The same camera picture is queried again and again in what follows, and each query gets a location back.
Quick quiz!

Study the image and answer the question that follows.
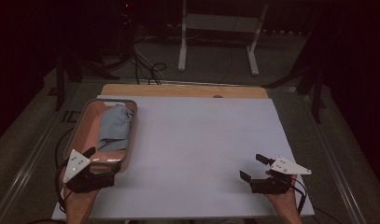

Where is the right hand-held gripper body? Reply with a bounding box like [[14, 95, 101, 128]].
[[248, 155, 313, 196]]

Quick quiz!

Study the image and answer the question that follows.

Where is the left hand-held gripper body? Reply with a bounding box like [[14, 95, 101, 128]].
[[62, 148, 116, 194]]

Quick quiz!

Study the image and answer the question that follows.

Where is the pink plastic basin grey rim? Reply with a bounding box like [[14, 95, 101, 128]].
[[63, 98, 139, 173]]

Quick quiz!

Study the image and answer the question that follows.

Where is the light blue tank top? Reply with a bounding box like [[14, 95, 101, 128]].
[[97, 103, 135, 153]]

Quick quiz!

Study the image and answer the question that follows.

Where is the person's left hand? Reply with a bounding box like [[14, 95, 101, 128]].
[[58, 167, 101, 216]]

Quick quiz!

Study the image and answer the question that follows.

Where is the person's right hand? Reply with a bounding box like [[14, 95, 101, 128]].
[[264, 169, 300, 215]]

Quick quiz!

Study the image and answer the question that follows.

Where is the white table sheet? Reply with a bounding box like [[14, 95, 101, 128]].
[[51, 94, 316, 220]]

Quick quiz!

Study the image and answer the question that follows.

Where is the black floor stand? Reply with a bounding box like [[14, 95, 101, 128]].
[[261, 27, 329, 125], [47, 52, 120, 112]]

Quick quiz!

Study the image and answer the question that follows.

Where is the wooden table board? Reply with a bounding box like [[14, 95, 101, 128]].
[[101, 83, 270, 100]]

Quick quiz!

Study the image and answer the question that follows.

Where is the dark equipment with red light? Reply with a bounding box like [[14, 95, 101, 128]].
[[114, 0, 137, 60]]

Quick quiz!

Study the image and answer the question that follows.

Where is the white metal stand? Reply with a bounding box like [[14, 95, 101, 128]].
[[177, 0, 270, 77]]

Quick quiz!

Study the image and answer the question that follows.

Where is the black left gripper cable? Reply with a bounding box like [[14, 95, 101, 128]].
[[54, 157, 70, 214]]

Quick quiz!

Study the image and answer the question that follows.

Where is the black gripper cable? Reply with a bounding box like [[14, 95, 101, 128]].
[[54, 157, 70, 214], [289, 176, 308, 216]]

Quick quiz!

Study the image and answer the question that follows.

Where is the black floor cable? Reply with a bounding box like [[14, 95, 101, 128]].
[[54, 126, 76, 162]]

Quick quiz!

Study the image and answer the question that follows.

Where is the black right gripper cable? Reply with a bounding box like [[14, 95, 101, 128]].
[[289, 176, 308, 216]]

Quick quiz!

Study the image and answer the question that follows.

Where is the black square floor bracket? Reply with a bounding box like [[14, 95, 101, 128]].
[[62, 110, 81, 124]]

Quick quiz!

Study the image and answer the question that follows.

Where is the bundle of floor cables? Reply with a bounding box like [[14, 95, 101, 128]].
[[128, 43, 168, 86]]

